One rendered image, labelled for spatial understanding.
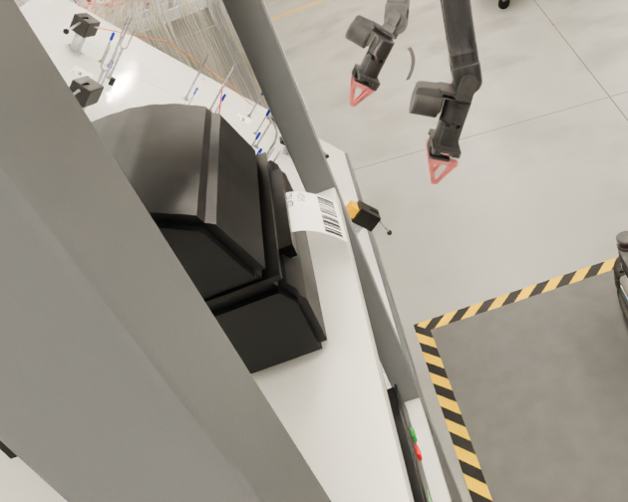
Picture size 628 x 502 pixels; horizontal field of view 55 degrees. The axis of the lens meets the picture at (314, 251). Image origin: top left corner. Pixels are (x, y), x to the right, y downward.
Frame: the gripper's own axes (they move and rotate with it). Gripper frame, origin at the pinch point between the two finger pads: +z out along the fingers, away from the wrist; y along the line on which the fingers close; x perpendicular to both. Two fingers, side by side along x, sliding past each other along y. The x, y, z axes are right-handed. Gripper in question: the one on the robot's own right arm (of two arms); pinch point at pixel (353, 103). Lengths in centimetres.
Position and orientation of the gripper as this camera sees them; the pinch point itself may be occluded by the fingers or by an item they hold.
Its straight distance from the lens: 177.2
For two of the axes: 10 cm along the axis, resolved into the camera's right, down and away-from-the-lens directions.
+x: 9.1, 3.1, 2.8
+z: -4.1, 7.6, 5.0
